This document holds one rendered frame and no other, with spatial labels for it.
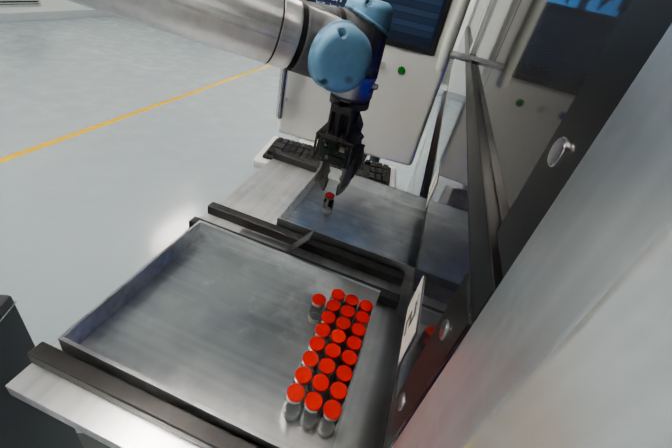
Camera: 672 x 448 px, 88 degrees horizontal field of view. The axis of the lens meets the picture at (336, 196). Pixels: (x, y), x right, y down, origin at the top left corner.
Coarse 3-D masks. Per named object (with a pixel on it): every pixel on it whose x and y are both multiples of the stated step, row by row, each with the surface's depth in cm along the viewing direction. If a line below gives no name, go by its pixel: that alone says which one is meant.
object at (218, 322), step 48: (192, 240) 61; (240, 240) 60; (144, 288) 52; (192, 288) 53; (240, 288) 55; (288, 288) 57; (336, 288) 59; (96, 336) 45; (144, 336) 46; (192, 336) 47; (240, 336) 48; (288, 336) 50; (144, 384) 39; (192, 384) 42; (240, 384) 43; (288, 384) 44; (240, 432) 37; (288, 432) 40; (336, 432) 41
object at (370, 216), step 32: (320, 192) 83; (352, 192) 86; (384, 192) 86; (288, 224) 66; (320, 224) 73; (352, 224) 75; (384, 224) 77; (416, 224) 80; (384, 256) 63; (416, 256) 70
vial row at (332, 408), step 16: (368, 304) 52; (368, 320) 49; (352, 336) 47; (352, 352) 45; (336, 368) 46; (352, 368) 44; (336, 384) 41; (336, 400) 40; (320, 416) 39; (336, 416) 38; (320, 432) 40
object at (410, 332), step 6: (420, 282) 41; (420, 288) 40; (414, 294) 43; (420, 294) 39; (414, 300) 41; (408, 306) 44; (414, 306) 40; (408, 312) 42; (414, 318) 37; (408, 324) 39; (414, 324) 36; (408, 330) 38; (414, 330) 35; (408, 336) 37; (402, 342) 39; (408, 342) 36; (402, 348) 38; (402, 354) 37
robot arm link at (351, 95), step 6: (360, 84) 56; (366, 84) 57; (372, 84) 59; (354, 90) 57; (360, 90) 57; (366, 90) 58; (372, 90) 60; (336, 96) 59; (342, 96) 58; (348, 96) 57; (354, 96) 57; (360, 96) 58; (366, 96) 58; (348, 102) 59; (354, 102) 59; (360, 102) 59; (366, 102) 61
